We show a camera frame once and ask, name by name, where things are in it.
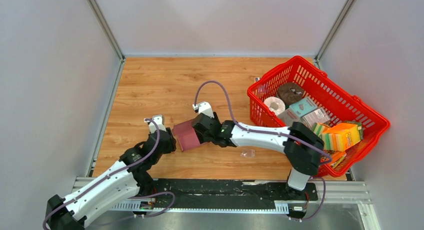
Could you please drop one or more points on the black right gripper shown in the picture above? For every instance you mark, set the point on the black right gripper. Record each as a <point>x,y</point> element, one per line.
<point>203,139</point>

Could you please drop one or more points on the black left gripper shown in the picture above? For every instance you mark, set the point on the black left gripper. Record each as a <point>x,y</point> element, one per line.
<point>171,143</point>

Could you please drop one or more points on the pink paper box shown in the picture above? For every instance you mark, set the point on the pink paper box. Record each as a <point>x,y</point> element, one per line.
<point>186,135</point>

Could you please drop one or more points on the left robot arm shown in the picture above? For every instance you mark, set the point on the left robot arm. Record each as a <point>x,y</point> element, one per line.
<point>126,178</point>

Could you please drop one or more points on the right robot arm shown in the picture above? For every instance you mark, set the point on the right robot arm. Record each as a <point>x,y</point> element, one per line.
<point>303,148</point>

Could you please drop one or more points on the grey pink small box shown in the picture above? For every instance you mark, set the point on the grey pink small box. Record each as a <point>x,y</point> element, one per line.
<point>288,117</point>

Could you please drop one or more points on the teal small box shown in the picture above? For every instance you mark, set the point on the teal small box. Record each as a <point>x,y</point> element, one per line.
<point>303,107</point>

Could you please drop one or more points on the pink white small box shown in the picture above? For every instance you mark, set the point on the pink white small box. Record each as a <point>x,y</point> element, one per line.
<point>318,115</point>

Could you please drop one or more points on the small clear plastic bag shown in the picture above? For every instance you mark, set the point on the small clear plastic bag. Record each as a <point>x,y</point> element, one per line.
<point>248,153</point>

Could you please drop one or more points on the white tissue roll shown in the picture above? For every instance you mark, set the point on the white tissue roll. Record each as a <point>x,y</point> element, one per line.
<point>275,105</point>

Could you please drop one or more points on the brown round cookie pack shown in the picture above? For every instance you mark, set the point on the brown round cookie pack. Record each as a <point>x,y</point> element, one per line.
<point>290,93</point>

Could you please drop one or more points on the red plastic basket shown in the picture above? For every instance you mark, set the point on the red plastic basket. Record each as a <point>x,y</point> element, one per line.
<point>339,104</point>

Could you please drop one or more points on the green yellow sponge stack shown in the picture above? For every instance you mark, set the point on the green yellow sponge stack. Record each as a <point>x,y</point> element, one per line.
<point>319,128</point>

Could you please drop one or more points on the orange yellow sponge pack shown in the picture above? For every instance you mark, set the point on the orange yellow sponge pack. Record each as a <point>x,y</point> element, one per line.
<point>342,136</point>

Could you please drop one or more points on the orange snack packet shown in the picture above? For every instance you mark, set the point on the orange snack packet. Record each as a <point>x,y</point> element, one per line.
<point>336,157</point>

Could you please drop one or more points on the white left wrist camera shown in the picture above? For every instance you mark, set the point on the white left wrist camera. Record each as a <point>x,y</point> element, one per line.
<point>155,123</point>

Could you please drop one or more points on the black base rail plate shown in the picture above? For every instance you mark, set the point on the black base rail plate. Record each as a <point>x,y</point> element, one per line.
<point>223,194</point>

